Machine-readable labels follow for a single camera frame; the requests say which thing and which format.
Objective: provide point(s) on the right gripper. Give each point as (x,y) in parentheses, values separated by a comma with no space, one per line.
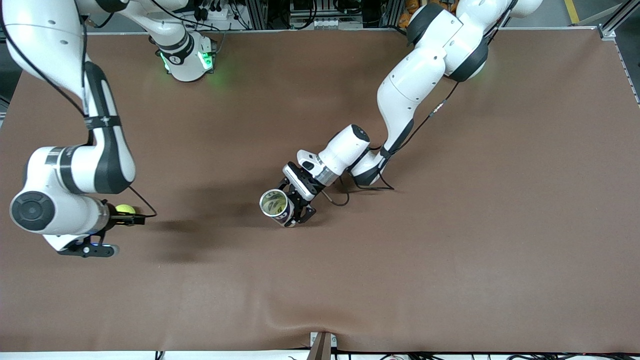
(114,218)

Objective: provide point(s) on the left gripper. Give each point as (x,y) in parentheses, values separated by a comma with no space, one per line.
(306,190)

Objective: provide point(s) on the yellow tennis ball black logo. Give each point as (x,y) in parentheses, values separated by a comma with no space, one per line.
(125,209)

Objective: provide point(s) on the tennis ball can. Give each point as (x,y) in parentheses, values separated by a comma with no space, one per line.
(284,217)

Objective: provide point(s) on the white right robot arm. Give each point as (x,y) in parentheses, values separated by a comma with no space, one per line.
(60,170)

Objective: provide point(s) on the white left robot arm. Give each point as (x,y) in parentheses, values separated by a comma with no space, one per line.
(410,85)

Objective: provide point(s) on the brown table mat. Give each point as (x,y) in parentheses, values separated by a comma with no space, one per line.
(320,280)

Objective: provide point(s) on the brown mounting bar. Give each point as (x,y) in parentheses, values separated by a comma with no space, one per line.
(320,349)

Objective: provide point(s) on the white connector block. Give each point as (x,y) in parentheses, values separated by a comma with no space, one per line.
(330,23)

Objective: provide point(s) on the white power strip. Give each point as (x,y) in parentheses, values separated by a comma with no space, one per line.
(215,14)

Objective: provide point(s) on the orange packets pile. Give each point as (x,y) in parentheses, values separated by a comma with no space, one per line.
(412,7)

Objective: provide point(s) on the grey bracket plate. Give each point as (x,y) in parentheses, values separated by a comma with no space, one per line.
(334,341)

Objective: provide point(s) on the aluminium frame strut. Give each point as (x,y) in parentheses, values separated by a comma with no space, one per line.
(615,22)

